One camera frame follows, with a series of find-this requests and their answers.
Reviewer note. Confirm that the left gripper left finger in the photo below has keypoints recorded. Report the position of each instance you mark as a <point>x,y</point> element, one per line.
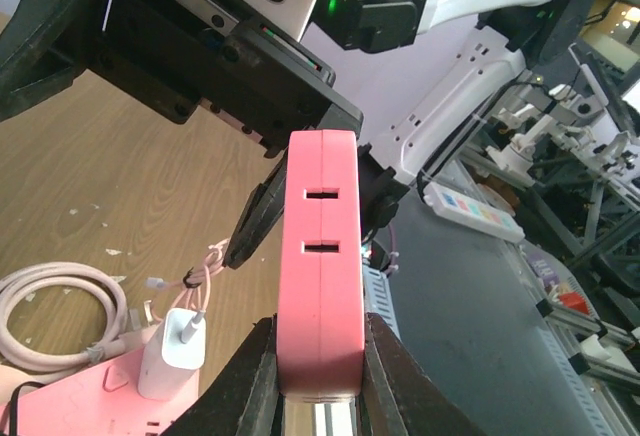
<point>244,399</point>

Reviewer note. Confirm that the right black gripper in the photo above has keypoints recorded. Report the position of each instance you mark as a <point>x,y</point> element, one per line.
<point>176,55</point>

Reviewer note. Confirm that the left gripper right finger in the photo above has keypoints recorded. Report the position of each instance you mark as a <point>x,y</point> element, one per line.
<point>397,397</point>

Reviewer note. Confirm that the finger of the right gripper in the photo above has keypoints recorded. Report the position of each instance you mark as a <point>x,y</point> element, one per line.
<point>45,45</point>

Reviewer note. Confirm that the white USB charger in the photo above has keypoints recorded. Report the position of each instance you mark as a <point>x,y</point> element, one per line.
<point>173,355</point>

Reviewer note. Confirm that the pink rectangular plug adapter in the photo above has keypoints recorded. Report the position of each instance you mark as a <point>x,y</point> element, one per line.
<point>320,319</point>

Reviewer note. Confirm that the pink triangular power strip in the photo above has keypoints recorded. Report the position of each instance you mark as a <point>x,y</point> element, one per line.
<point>100,400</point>

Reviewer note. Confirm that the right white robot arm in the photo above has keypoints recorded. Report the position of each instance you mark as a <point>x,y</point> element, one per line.
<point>426,65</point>

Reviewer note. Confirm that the round pink socket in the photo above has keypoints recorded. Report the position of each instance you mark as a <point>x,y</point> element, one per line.
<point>11,377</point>

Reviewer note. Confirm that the white multi-button power strip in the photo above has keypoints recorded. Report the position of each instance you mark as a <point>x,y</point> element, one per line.
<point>471,213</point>

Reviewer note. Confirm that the slotted cable duct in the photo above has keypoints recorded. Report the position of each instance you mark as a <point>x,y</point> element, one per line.
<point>377,297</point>

